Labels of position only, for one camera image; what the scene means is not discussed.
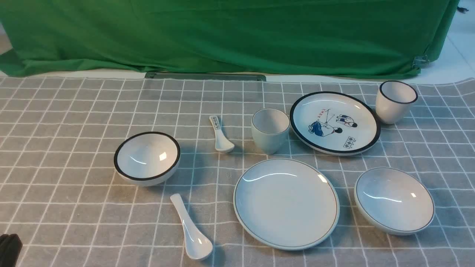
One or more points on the large white ceramic spoon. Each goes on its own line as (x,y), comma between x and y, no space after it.
(197,245)

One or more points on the thin-rimmed white bowl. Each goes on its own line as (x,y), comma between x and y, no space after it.
(394,201)

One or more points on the black-rimmed white bowl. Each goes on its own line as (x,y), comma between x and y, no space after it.
(148,158)

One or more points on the pale green-grey cup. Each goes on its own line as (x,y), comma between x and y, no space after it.
(269,129)

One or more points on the black-rimmed white cup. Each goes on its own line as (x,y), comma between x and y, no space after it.
(394,99)

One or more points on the grey checked tablecloth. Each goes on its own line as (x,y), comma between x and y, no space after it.
(61,194)

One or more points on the silver binder clip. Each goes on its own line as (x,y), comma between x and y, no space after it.
(421,62)

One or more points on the large plain white plate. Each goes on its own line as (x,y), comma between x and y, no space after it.
(286,204)

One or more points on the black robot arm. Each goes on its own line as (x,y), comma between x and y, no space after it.
(10,248)

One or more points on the illustrated black-rimmed plate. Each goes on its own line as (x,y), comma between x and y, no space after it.
(334,123)

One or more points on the small patterned white spoon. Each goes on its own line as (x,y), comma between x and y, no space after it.
(222,144)

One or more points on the green backdrop cloth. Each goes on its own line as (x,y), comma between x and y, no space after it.
(349,38)

